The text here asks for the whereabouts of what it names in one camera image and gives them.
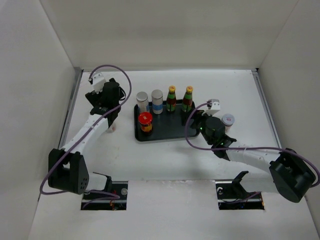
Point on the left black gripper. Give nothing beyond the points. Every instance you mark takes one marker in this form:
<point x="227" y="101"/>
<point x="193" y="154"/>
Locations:
<point x="94" y="97"/>

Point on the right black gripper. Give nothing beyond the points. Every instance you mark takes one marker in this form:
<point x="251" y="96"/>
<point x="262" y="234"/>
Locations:
<point x="197" y="115"/>

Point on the silver lid white jar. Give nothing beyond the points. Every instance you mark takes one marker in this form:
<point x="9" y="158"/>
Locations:
<point x="142" y="102"/>

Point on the white jar red label lid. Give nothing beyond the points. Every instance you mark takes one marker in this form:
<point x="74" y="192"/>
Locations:
<point x="111" y="128"/>

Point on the yellow cap sauce bottle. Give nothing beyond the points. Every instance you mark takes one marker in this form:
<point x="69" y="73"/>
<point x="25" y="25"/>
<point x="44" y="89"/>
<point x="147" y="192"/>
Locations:
<point x="171" y="99"/>
<point x="187" y="100"/>

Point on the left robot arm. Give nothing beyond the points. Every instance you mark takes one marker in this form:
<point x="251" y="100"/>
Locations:
<point x="67" y="169"/>

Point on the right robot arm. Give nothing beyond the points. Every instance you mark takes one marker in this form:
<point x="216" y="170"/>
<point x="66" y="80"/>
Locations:
<point x="289" y="174"/>

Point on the right white jar red label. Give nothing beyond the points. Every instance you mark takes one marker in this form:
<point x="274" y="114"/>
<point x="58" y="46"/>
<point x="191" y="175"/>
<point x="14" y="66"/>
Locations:
<point x="227" y="120"/>

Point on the black plastic tray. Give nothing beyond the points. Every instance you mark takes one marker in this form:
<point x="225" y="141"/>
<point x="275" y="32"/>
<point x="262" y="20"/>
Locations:
<point x="165" y="126"/>

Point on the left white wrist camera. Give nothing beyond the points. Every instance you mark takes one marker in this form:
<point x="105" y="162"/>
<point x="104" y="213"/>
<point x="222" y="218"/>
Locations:
<point x="97" y="80"/>

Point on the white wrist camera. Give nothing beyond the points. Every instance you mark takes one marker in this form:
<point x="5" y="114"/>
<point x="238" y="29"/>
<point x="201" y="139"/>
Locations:
<point x="213" y="107"/>
<point x="97" y="80"/>

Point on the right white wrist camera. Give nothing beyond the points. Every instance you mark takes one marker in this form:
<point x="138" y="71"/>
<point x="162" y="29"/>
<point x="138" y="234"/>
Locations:
<point x="213" y="107"/>

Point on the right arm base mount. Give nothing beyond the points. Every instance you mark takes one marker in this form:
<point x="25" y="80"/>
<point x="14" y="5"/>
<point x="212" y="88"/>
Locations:
<point x="232" y="196"/>

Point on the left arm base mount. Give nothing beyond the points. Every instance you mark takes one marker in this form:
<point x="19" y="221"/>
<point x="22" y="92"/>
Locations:
<point x="104" y="194"/>

